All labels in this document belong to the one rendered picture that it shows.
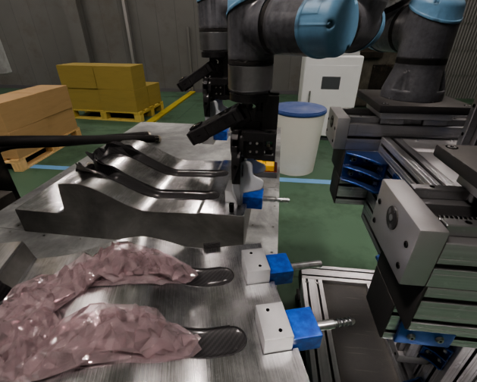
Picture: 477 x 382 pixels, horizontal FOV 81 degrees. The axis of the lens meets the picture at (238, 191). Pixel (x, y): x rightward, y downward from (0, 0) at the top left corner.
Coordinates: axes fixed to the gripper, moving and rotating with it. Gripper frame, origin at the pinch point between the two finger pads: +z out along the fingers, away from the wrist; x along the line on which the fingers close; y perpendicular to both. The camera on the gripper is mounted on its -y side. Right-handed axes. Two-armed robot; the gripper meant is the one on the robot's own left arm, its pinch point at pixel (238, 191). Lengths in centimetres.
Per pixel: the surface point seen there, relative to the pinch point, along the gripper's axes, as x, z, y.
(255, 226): 2.2, 10.4, 3.7
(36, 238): -8.9, 10.4, -43.3
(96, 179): -3.8, -2.7, -28.8
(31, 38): 591, -16, -550
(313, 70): 299, 9, 44
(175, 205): -4.5, 1.9, -12.3
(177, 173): 11.5, 2.6, -17.3
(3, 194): 9, 12, -70
